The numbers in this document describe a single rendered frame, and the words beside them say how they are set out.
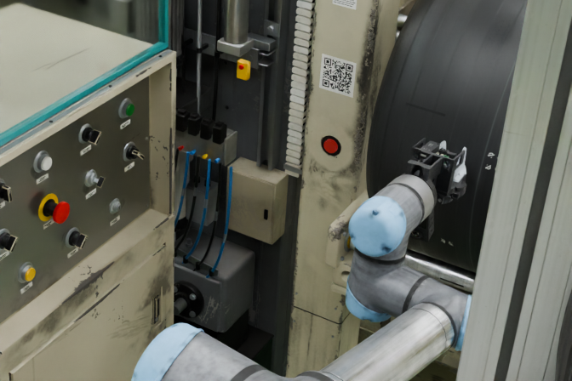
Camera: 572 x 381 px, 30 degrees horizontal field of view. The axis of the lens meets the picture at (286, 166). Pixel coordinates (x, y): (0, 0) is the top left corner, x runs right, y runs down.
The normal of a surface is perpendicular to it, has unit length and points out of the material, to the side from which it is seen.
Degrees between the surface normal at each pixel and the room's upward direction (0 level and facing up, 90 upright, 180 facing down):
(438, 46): 47
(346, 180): 90
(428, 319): 17
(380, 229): 83
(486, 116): 63
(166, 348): 22
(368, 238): 83
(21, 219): 90
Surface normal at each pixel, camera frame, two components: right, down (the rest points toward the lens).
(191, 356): -0.09, -0.73
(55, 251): 0.87, 0.29
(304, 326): -0.49, 0.43
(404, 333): 0.34, -0.78
